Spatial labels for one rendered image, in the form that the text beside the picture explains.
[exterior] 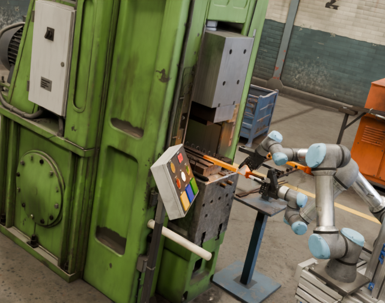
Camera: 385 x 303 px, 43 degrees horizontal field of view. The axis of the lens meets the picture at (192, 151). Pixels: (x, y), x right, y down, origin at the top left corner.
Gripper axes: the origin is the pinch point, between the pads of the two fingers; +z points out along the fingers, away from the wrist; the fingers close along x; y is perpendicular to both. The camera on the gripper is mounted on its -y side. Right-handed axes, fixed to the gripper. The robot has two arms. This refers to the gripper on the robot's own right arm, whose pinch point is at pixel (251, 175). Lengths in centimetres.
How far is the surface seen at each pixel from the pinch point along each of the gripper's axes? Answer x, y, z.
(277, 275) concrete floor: 77, 102, -3
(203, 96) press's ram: -17, -40, 32
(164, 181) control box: -72, -10, 8
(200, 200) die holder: -15.6, 21.8, 21.7
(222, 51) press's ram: -17, -67, 26
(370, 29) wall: 744, -66, 191
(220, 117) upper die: -6.0, -28.3, 25.5
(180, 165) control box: -54, -12, 14
